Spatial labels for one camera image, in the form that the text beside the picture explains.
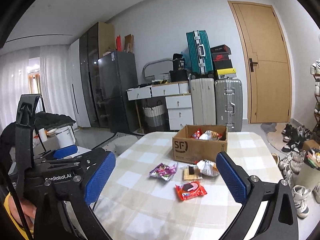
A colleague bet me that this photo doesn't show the clear cracker pack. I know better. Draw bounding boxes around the clear cracker pack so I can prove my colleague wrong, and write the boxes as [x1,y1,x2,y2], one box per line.
[183,165,202,181]

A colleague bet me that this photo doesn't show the white appliance with dark cloth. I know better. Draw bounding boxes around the white appliance with dark cloth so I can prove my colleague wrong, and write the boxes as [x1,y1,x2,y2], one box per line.
[34,111,76,150]

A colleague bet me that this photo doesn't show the black refrigerator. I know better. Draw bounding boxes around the black refrigerator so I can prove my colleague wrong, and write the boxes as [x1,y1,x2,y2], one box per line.
[98,50,139,133]

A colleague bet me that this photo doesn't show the wooden door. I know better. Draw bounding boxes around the wooden door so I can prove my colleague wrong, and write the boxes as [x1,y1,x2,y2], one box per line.
[229,1,292,123]

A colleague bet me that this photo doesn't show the brown SF cardboard box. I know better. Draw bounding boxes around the brown SF cardboard box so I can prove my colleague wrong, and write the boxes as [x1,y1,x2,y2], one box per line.
[172,125,228,164]

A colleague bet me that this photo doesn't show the silver suitcase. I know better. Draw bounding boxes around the silver suitcase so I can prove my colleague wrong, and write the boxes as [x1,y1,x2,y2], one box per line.
[214,79,243,132]

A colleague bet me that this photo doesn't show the black bag on desk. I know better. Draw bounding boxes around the black bag on desk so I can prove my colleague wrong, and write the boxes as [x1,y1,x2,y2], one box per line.
[169,53,188,82]

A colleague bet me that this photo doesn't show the dark glass cabinet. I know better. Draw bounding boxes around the dark glass cabinet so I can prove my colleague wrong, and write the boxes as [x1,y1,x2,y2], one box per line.
[79,22,116,128]

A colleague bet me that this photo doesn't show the purple candy bag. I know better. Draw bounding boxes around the purple candy bag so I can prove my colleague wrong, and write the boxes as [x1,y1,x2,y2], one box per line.
[149,162,178,181]

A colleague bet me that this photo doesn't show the red cookie packet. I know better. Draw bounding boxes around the red cookie packet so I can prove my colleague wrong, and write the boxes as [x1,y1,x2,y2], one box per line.
[175,181,207,201]

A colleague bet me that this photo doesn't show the checkered beige tablecloth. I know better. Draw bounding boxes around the checkered beige tablecloth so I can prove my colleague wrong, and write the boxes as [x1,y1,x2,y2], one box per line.
[93,132,281,239]

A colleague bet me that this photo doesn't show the woven laundry basket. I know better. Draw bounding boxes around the woven laundry basket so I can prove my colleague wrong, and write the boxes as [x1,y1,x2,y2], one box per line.
[143,100,166,127]

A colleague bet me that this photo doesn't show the silver orange chip bag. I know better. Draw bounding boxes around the silver orange chip bag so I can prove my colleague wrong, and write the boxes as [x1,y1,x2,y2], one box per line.
[196,159,220,177]

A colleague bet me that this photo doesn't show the stacked shoe boxes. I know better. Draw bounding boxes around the stacked shoe boxes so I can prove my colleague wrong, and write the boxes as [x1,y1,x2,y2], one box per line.
[210,44,236,79]

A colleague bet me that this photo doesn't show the red snack bag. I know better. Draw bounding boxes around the red snack bag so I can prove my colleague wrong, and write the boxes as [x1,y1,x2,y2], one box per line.
[190,128,202,139]

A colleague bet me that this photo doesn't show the white drawer desk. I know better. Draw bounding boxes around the white drawer desk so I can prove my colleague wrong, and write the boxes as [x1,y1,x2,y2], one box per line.
[126,80,194,131]

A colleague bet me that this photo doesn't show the wooden shoe rack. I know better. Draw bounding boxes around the wooden shoe rack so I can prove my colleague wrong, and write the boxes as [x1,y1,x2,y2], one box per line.
[310,59,320,133]

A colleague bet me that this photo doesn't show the beige suitcase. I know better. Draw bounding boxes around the beige suitcase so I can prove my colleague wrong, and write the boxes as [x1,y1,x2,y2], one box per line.
[190,78,216,125]

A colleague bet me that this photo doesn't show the person's left hand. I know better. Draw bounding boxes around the person's left hand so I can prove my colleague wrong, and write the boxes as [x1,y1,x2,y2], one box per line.
[8,198,36,230]

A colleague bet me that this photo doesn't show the grey round stool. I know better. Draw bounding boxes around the grey round stool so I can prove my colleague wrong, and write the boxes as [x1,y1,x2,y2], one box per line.
[113,135,138,155]

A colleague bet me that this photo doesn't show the teal suitcase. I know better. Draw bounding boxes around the teal suitcase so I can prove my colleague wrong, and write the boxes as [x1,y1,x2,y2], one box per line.
[186,30,214,78]

